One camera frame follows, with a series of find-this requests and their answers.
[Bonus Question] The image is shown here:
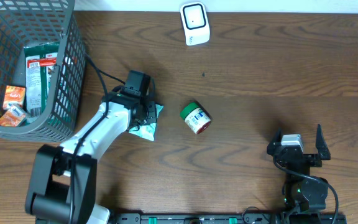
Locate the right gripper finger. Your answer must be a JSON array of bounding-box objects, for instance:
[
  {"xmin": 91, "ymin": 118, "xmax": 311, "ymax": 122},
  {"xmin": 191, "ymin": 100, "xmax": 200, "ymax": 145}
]
[
  {"xmin": 315, "ymin": 124, "xmax": 330, "ymax": 155},
  {"xmin": 267, "ymin": 129, "xmax": 282, "ymax": 156}
]

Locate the teal white snack pouch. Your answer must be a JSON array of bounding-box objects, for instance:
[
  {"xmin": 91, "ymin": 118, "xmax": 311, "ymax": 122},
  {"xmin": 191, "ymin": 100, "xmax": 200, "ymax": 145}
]
[{"xmin": 128, "ymin": 102, "xmax": 164, "ymax": 141}]

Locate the green lid jar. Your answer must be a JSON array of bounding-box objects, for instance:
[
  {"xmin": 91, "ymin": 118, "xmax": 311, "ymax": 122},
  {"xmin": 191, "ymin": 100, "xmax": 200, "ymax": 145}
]
[{"xmin": 180, "ymin": 102, "xmax": 211, "ymax": 134}]

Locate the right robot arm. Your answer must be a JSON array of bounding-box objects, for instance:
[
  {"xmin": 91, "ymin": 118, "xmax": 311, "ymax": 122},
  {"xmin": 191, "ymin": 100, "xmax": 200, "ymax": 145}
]
[{"xmin": 267, "ymin": 125, "xmax": 339, "ymax": 223}]

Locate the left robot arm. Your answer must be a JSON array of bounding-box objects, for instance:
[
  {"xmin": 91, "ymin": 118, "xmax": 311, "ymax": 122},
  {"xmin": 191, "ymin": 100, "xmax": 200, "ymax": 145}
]
[{"xmin": 25, "ymin": 92, "xmax": 157, "ymax": 223}]

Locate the white barcode scanner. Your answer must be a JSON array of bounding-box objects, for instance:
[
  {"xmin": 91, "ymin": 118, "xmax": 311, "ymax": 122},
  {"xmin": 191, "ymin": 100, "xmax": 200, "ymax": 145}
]
[{"xmin": 180, "ymin": 2, "xmax": 211, "ymax": 46}]

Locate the green sponge pack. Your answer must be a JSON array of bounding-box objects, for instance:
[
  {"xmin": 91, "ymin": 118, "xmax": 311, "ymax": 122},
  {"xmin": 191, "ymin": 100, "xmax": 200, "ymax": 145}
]
[{"xmin": 24, "ymin": 42, "xmax": 59, "ymax": 123}]

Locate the orange juice carton upper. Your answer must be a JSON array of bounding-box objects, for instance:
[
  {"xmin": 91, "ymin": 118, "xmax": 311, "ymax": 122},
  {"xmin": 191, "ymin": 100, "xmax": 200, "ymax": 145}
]
[{"xmin": 2, "ymin": 85, "xmax": 26, "ymax": 110}]

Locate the orange juice carton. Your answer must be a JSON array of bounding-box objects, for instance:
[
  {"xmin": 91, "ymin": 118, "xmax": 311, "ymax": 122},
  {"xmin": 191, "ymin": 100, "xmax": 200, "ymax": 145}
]
[
  {"xmin": 2, "ymin": 85, "xmax": 26, "ymax": 110},
  {"xmin": 0, "ymin": 104, "xmax": 27, "ymax": 127}
]

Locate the orange juice carton lower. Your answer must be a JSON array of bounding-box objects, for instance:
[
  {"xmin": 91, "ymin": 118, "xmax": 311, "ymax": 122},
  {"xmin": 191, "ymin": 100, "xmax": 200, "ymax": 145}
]
[{"xmin": 0, "ymin": 104, "xmax": 27, "ymax": 127}]

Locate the grey plastic mesh basket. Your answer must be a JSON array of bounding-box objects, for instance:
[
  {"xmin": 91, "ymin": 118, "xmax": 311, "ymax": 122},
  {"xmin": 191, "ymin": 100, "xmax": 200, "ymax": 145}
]
[{"xmin": 0, "ymin": 0, "xmax": 86, "ymax": 142}]

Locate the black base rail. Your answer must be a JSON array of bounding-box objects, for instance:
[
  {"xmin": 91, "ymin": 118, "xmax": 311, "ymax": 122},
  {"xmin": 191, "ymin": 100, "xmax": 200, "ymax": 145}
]
[{"xmin": 108, "ymin": 211, "xmax": 347, "ymax": 224}]

